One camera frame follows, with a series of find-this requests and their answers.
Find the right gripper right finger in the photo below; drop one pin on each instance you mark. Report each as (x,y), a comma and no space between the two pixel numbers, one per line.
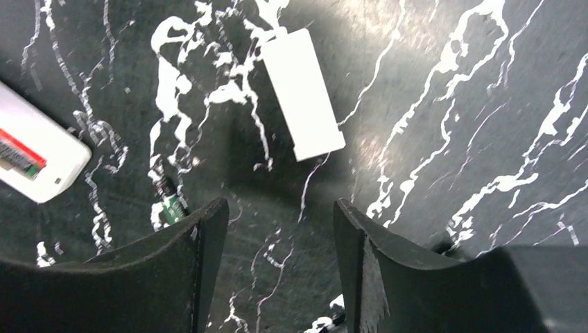
(390,284)

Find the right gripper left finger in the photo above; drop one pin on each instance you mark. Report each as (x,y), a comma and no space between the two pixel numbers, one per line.
(161,283)

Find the white remote control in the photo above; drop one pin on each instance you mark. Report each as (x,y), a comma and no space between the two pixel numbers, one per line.
(66,156)

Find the white battery cover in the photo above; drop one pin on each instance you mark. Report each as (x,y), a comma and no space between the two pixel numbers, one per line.
(295,73)

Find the brown black battery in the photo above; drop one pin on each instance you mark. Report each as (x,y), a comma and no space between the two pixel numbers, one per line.
(15,159)

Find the red battery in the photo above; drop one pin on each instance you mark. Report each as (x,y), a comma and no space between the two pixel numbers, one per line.
(22,149)

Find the green battery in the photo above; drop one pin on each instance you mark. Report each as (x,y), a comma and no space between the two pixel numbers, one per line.
(173,208)

